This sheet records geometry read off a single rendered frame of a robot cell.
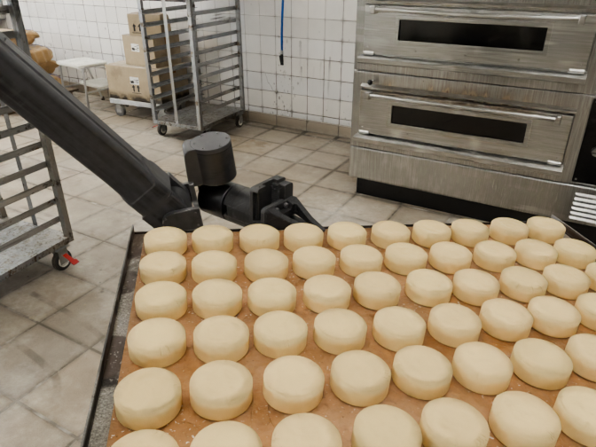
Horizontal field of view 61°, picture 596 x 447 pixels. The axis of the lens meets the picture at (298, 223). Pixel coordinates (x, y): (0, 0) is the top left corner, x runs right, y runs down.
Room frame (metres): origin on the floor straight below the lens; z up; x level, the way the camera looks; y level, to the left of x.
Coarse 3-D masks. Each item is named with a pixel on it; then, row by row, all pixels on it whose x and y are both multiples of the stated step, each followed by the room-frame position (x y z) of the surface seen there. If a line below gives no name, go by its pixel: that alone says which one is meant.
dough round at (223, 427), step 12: (228, 420) 0.26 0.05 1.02; (204, 432) 0.25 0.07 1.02; (216, 432) 0.25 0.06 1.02; (228, 432) 0.25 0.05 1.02; (240, 432) 0.25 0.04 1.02; (252, 432) 0.25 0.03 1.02; (192, 444) 0.24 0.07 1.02; (204, 444) 0.24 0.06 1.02; (216, 444) 0.24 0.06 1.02; (228, 444) 0.24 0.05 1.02; (240, 444) 0.24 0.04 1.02; (252, 444) 0.24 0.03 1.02
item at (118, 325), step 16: (448, 224) 0.64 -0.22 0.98; (128, 256) 0.50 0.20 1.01; (128, 272) 0.48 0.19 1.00; (128, 288) 0.45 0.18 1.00; (128, 304) 0.42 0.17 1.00; (112, 320) 0.38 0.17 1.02; (128, 320) 0.39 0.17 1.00; (112, 336) 0.37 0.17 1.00; (112, 352) 0.35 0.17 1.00; (112, 368) 0.33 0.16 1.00; (96, 384) 0.30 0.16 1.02; (112, 384) 0.31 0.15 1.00; (96, 400) 0.29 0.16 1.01; (112, 400) 0.29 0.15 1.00; (96, 416) 0.28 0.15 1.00; (96, 432) 0.26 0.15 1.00
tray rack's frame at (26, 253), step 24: (24, 48) 2.10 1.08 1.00; (48, 144) 2.10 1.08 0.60; (48, 168) 2.10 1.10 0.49; (0, 192) 2.31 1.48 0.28; (0, 216) 2.29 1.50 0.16; (0, 240) 2.06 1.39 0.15; (24, 240) 2.06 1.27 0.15; (48, 240) 2.06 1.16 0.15; (72, 240) 2.11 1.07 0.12; (0, 264) 1.85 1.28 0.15; (24, 264) 1.87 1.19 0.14
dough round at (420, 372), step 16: (400, 352) 0.34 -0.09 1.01; (416, 352) 0.34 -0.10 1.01; (432, 352) 0.34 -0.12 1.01; (400, 368) 0.32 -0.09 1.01; (416, 368) 0.32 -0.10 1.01; (432, 368) 0.32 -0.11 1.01; (448, 368) 0.33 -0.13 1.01; (400, 384) 0.32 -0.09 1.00; (416, 384) 0.31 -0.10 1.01; (432, 384) 0.31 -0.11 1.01; (448, 384) 0.31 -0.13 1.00
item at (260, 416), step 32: (192, 256) 0.52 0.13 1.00; (288, 256) 0.53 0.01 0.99; (384, 256) 0.54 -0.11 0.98; (192, 288) 0.45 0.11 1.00; (352, 288) 0.47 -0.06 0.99; (192, 320) 0.40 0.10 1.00; (128, 352) 0.35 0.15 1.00; (192, 352) 0.35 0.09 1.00; (256, 352) 0.36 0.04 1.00; (320, 352) 0.36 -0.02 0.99; (384, 352) 0.36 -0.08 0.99; (448, 352) 0.37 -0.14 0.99; (256, 384) 0.32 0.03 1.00; (512, 384) 0.33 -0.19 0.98; (576, 384) 0.33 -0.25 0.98; (192, 416) 0.28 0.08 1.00; (256, 416) 0.28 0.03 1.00; (352, 416) 0.29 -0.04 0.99; (416, 416) 0.29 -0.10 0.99
